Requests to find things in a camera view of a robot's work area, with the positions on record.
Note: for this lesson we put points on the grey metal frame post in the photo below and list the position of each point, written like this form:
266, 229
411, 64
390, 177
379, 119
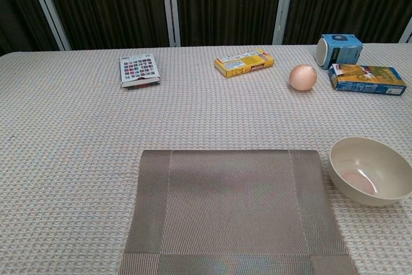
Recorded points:
48, 7
284, 7
170, 7
407, 33

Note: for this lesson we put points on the beige woven tablecloth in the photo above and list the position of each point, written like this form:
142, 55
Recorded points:
64, 143

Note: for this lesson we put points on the blue cube box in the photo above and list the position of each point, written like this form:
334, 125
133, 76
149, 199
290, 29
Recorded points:
344, 49

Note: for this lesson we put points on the black pleated curtain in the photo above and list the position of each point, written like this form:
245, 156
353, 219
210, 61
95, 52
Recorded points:
112, 4

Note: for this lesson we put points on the blue and yellow carton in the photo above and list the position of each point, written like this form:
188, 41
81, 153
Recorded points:
367, 78

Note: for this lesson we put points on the light brown bowl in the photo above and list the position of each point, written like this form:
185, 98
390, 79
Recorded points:
354, 162

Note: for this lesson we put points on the yellow cardboard box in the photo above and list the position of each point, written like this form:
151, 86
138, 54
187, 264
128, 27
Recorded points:
244, 62

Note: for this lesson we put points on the brown woven placemat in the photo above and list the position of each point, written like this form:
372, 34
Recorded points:
231, 207

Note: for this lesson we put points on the peach coloured egg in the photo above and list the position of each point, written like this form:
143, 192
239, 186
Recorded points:
302, 77

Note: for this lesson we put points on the white box with coloured squares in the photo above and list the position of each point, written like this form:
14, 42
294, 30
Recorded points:
139, 67

